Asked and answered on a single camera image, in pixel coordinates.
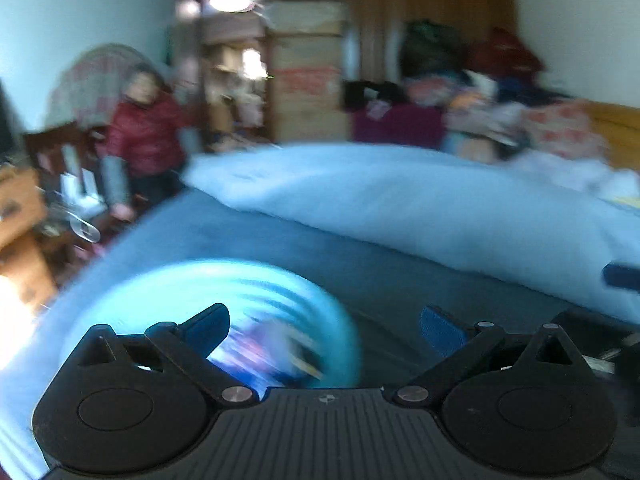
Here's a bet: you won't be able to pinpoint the seated person red jacket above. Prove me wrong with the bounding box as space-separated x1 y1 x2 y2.
102 65 202 221

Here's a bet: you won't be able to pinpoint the pile of clothes bags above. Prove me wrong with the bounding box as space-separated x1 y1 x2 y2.
344 20 606 164

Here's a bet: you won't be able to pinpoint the blue bed sheet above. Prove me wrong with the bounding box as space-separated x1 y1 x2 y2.
0 188 640 480

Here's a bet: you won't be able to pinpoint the wooden drawer dresser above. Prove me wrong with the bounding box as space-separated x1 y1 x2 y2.
0 165 58 314

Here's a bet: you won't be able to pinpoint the wooden headboard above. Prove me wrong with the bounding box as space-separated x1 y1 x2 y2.
587 101 640 171

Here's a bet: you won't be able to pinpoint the turquoise plastic basket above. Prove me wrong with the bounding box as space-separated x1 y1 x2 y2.
58 259 360 394

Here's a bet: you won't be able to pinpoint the light blue duvet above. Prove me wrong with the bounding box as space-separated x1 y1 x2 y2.
182 143 639 322

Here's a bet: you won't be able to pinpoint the stacked cardboard boxes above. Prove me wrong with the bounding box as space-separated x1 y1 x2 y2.
262 0 350 143

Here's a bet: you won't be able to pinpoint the dark wooden chair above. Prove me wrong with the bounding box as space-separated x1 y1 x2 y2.
23 122 108 244

